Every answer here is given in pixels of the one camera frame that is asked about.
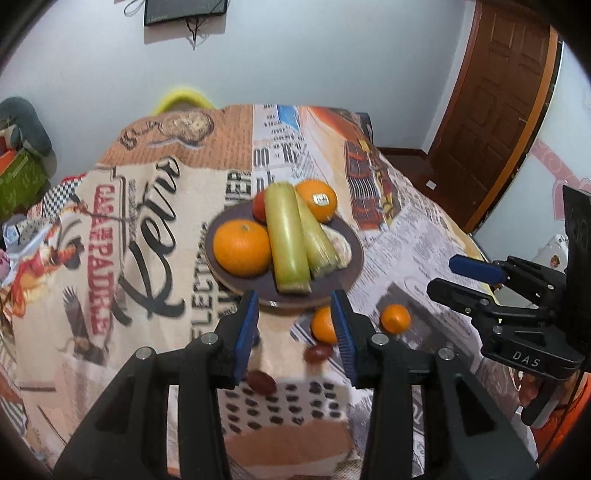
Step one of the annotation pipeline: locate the small mandarin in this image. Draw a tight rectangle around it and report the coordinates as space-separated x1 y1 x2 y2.
311 306 338 345
380 304 412 335

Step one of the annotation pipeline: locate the dark red jujube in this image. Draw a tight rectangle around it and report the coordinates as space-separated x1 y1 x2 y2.
245 370 277 396
304 343 334 364

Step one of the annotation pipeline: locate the peeled pomelo segment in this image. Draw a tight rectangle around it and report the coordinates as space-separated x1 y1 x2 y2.
322 224 353 269

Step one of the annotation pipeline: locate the green husked corn cob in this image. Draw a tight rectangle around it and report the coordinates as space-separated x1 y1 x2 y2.
295 193 339 279

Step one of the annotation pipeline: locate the large orange with sticker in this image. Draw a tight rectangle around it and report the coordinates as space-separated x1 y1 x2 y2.
295 179 338 223

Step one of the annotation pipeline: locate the medium orange mandarin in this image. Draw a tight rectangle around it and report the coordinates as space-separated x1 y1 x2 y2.
212 219 271 278

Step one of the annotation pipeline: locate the red tomato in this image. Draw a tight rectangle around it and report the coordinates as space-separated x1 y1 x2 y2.
252 190 266 224

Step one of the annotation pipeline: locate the white wardrobe with hearts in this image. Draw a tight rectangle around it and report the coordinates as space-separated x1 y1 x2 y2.
474 45 590 271

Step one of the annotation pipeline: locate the purple ceramic plate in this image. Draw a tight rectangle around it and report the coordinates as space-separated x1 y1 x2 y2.
204 201 365 309

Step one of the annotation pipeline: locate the brown wooden door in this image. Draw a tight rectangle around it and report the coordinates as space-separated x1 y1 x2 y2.
428 1 558 233

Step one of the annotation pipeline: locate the green storage box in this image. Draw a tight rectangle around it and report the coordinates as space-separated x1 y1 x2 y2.
0 149 48 221

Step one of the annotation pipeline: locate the grey seal plush toy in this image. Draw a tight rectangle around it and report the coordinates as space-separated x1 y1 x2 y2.
0 97 52 157

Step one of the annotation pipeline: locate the small black wall monitor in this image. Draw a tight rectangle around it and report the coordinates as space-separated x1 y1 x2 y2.
143 0 228 26

